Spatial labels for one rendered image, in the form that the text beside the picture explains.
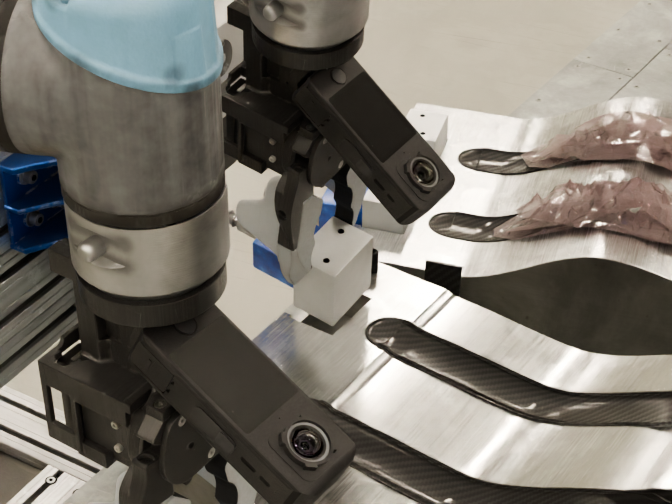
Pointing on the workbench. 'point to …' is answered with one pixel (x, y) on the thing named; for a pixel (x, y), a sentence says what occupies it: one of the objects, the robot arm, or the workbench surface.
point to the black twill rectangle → (444, 275)
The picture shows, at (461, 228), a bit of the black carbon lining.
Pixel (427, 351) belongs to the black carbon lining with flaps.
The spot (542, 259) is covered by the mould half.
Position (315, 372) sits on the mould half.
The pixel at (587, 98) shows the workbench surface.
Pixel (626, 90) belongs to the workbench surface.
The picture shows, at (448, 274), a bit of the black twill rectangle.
